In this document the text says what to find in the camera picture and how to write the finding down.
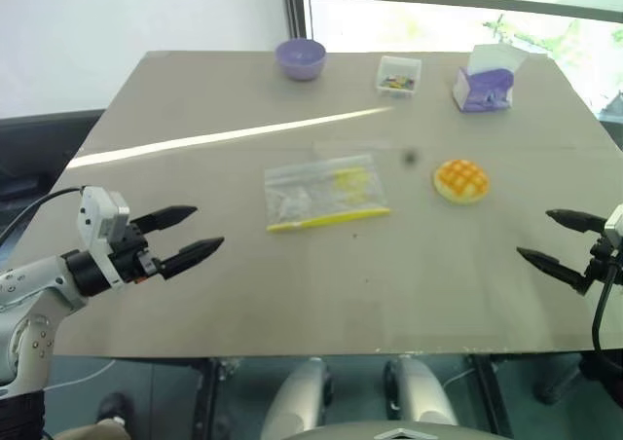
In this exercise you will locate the purple plastic bowl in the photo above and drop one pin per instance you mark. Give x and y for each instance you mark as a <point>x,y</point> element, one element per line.
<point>300,59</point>

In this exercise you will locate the silver robot leg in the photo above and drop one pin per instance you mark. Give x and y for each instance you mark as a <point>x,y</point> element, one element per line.
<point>294,401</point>
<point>418,401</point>

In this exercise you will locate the dark window frame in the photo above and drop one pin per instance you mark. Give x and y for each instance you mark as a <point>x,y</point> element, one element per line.
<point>297,7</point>

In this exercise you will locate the black shoe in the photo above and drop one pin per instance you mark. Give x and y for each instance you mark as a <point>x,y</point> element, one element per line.
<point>116,408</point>

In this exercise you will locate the black sofa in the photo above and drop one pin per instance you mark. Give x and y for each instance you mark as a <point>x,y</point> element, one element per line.
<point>34,153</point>

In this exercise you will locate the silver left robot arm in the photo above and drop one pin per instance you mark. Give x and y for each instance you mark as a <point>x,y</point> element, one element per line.
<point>29,284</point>

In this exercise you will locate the silver right robot leg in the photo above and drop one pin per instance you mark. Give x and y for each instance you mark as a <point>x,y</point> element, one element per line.
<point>418,401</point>

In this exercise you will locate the clear yellow-zip plastic bag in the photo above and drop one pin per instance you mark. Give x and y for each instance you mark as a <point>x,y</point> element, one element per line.
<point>321,194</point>

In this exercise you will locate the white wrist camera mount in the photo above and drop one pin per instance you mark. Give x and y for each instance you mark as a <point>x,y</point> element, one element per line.
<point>615,223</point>
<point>99,216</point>

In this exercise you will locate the grey robot chest plate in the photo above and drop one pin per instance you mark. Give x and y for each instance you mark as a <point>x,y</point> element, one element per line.
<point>396,432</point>

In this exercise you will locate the silver left robot leg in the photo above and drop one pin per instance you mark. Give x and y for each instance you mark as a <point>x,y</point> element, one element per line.
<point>294,401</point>

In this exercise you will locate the purple and white tissue box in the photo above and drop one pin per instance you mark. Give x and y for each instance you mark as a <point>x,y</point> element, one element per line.
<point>484,84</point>

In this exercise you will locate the black table leg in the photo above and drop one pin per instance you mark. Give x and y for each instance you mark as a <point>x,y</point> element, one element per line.
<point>489,396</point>
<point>209,396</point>

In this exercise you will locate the clear box with coloured bits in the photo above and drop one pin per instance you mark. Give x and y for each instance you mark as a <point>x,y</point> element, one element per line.
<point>398,77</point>

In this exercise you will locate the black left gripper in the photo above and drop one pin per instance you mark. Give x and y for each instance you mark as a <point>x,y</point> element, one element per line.
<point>131,260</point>

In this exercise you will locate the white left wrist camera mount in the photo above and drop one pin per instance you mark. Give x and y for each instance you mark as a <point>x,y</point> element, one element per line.
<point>99,216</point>

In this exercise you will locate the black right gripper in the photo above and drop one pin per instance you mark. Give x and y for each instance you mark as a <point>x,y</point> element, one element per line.
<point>603,262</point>

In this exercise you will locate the green plant outside window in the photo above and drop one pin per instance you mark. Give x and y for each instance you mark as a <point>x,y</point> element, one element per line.
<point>525,36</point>

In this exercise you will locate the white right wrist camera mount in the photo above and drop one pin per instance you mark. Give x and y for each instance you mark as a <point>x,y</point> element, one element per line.
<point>615,223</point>

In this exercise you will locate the yellow waffle bun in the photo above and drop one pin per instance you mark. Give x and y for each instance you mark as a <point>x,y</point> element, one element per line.
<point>461,181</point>

